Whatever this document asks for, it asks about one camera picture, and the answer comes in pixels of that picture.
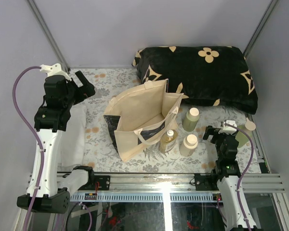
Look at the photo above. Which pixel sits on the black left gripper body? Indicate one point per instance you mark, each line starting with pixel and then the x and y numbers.
pixel 77 94

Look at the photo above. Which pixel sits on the green bottle beige cap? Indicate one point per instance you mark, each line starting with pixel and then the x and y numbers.
pixel 191 119

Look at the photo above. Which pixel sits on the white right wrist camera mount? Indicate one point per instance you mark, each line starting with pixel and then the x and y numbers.
pixel 228 127

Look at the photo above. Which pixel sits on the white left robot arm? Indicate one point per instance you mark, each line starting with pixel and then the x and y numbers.
pixel 45 194

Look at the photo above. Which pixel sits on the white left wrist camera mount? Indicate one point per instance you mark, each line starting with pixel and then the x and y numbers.
pixel 52 70

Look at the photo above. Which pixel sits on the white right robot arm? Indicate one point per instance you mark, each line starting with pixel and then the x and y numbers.
pixel 228 177

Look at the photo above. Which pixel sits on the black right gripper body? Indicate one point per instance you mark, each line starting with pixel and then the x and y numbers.
pixel 217 138

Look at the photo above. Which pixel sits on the aluminium corner post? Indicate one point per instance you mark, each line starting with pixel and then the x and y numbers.
pixel 262 23
pixel 47 33

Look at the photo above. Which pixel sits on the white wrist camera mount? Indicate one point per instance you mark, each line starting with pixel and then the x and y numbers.
pixel 52 70
pixel 228 127

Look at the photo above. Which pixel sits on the aluminium left corner post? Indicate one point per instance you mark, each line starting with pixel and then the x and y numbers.
pixel 47 33

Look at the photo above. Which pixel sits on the amber liquid clear bottle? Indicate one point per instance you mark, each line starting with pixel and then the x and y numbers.
pixel 168 140

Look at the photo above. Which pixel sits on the aluminium right corner post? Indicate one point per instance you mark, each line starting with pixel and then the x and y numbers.
pixel 262 23

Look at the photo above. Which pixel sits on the black floral pillow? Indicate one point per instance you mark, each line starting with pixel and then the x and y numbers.
pixel 206 75

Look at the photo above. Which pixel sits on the beige canvas tote bag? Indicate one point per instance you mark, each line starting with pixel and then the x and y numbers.
pixel 138 117

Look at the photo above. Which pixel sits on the aluminium front rail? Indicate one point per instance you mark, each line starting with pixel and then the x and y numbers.
pixel 134 187

